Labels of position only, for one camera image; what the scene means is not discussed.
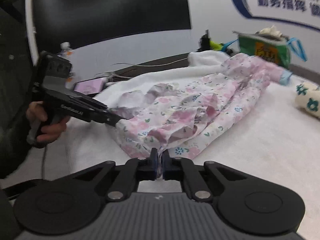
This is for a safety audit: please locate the white fluffy blanket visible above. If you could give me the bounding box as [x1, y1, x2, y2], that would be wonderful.
[42, 49, 320, 240]

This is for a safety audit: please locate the pink floral garment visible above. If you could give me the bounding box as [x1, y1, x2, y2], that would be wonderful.
[113, 51, 281, 159]

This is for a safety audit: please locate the yellow green black item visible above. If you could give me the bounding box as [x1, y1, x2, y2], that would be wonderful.
[197, 30, 223, 52]

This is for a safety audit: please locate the folded pink cloth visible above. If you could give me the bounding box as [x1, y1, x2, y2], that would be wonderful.
[264, 61, 292, 86]

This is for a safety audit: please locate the white cable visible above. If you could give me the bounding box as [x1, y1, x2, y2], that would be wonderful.
[96, 56, 190, 83]

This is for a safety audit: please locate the smartphone with lit screen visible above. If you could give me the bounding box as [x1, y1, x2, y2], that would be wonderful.
[73, 77, 107, 95]

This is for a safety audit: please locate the person's left hand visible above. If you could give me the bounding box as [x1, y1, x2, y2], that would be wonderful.
[26, 101, 71, 143]

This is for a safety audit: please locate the person in dark shirt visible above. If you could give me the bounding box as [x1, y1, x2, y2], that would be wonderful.
[1, 0, 32, 180]

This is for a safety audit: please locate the large black wall screen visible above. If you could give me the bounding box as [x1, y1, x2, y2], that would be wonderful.
[33, 0, 191, 53]

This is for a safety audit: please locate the plastic water bottle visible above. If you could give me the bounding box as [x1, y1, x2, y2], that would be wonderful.
[59, 42, 73, 82]

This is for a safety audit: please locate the white green rolled cloth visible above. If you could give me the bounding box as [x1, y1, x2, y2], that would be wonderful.
[295, 81, 320, 119]

